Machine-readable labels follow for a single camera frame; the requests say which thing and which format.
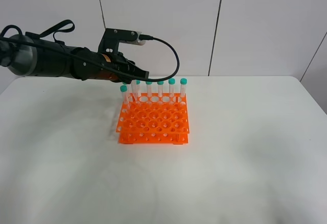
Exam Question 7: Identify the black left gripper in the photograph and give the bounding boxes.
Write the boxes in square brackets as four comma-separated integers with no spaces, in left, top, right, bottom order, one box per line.
[97,52,149,84]

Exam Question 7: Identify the test tube with teal cap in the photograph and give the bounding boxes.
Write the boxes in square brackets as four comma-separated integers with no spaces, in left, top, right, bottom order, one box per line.
[131,80,138,103]

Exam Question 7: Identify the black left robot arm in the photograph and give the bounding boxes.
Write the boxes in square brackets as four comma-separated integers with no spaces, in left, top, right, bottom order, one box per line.
[1,34,149,83]

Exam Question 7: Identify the racked test tube front left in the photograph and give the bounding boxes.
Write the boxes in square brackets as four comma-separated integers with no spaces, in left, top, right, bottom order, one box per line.
[120,85,130,110]

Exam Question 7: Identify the orange test tube rack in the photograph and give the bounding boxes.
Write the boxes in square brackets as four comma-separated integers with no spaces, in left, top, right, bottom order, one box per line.
[116,93,190,145]

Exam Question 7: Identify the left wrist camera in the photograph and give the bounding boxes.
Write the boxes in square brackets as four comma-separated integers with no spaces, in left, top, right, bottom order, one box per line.
[98,28,154,55]

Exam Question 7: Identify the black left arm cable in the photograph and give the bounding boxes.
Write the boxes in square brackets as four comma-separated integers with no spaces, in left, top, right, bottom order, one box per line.
[0,19,181,83]

